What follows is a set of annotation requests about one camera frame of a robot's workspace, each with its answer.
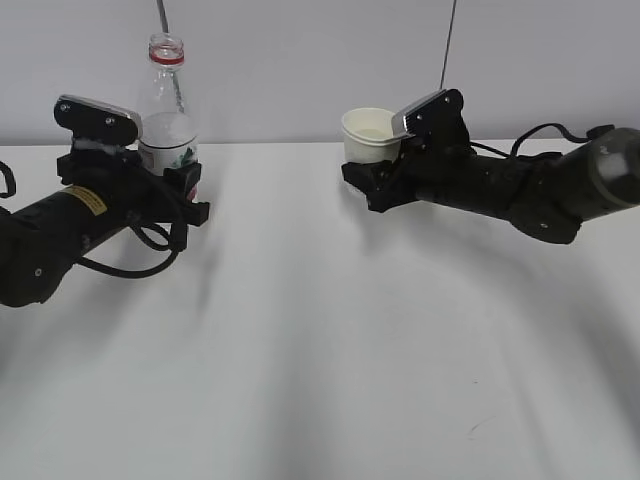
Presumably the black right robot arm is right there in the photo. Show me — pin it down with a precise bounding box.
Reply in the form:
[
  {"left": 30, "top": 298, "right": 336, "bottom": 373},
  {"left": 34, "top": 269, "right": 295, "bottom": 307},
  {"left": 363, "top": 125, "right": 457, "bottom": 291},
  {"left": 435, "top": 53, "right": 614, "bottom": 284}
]
[{"left": 341, "top": 128, "right": 639, "bottom": 244}]

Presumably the white paper cup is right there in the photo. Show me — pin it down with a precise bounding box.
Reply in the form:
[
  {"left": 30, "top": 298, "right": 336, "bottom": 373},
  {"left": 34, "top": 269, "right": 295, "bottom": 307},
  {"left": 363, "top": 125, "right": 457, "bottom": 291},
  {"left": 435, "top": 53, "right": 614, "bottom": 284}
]
[{"left": 342, "top": 107, "right": 401, "bottom": 164}]

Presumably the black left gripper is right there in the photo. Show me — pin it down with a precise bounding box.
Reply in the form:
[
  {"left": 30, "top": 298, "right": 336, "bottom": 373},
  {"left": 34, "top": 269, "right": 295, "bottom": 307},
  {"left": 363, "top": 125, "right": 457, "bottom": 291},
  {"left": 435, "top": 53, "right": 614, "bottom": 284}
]
[{"left": 55, "top": 149, "right": 209, "bottom": 225}]

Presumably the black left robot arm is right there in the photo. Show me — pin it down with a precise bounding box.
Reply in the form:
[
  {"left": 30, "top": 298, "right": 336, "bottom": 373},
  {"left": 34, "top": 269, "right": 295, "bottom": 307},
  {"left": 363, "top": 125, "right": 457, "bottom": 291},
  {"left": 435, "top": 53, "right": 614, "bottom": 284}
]
[{"left": 1, "top": 149, "right": 210, "bottom": 308}]

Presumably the clear Nongfu Spring water bottle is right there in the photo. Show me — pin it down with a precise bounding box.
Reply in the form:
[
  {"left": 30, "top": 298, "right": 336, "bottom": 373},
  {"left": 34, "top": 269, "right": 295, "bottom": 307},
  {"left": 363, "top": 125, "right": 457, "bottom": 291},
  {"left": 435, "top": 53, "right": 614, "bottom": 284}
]
[{"left": 136, "top": 32, "right": 199, "bottom": 176}]

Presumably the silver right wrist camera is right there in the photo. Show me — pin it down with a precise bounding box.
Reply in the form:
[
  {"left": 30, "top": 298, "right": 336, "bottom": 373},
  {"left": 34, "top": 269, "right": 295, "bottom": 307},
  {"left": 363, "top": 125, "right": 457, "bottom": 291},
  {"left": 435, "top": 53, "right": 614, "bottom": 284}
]
[{"left": 391, "top": 89, "right": 464, "bottom": 140}]

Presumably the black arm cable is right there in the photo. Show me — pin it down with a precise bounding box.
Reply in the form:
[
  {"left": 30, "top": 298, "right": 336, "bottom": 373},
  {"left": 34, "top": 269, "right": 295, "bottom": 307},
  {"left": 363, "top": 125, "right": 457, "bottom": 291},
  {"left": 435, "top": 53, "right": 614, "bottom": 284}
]
[
  {"left": 469, "top": 122, "right": 616, "bottom": 161},
  {"left": 0, "top": 159, "right": 189, "bottom": 280}
]

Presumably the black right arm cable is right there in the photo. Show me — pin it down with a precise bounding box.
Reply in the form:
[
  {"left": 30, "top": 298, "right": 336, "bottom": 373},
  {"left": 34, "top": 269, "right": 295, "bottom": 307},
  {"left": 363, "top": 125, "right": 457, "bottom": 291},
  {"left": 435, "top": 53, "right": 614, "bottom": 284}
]
[{"left": 469, "top": 122, "right": 616, "bottom": 161}]

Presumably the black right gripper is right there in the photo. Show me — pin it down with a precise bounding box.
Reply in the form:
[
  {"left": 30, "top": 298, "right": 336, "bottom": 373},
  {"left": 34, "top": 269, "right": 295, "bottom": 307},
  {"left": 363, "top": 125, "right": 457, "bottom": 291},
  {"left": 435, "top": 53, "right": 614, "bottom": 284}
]
[{"left": 341, "top": 137, "right": 473, "bottom": 210}]

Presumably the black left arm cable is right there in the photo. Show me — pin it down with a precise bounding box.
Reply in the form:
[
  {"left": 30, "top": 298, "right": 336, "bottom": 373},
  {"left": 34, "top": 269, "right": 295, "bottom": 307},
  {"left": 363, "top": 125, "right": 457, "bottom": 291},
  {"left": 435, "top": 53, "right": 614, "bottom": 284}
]
[{"left": 0, "top": 159, "right": 189, "bottom": 280}]

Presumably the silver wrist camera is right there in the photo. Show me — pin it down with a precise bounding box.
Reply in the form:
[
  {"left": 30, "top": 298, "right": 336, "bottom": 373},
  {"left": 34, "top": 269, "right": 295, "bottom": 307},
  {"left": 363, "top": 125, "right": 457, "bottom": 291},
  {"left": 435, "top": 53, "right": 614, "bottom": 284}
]
[
  {"left": 54, "top": 95, "right": 143, "bottom": 147},
  {"left": 391, "top": 89, "right": 464, "bottom": 140}
]

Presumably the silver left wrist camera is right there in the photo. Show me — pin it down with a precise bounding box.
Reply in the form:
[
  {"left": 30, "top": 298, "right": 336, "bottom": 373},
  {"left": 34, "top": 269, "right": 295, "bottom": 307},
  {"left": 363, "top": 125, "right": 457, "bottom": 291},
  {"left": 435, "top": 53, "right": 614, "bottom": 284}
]
[{"left": 54, "top": 95, "right": 143, "bottom": 147}]

